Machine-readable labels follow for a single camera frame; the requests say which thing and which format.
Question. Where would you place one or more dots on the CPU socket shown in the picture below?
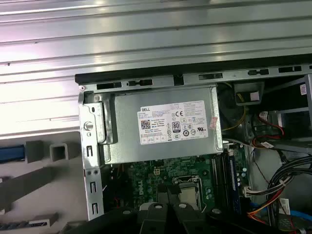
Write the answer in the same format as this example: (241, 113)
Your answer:
(187, 181)

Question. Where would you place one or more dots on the green RAM stick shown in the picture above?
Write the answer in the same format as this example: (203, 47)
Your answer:
(17, 225)

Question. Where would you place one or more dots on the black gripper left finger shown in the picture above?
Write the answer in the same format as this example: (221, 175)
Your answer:
(153, 219)

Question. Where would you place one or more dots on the grey power supply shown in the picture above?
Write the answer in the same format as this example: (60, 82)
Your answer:
(126, 117)

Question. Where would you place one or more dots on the green motherboard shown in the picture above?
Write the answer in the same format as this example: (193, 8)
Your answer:
(146, 175)

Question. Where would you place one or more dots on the grey optical drive cage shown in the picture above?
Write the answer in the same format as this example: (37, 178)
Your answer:
(308, 97)

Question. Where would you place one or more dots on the hard disk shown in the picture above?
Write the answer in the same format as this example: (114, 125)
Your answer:
(12, 153)

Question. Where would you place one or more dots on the black RAM slot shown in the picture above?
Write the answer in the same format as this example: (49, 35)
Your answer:
(223, 175)

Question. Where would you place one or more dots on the black PC case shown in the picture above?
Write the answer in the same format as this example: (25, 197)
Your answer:
(90, 151)

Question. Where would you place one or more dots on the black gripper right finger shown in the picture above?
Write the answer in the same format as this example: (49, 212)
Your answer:
(185, 221)

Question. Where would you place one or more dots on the silver CPU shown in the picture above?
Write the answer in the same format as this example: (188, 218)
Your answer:
(189, 195)

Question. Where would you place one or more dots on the grey parts rack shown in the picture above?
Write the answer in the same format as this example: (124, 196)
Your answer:
(29, 180)

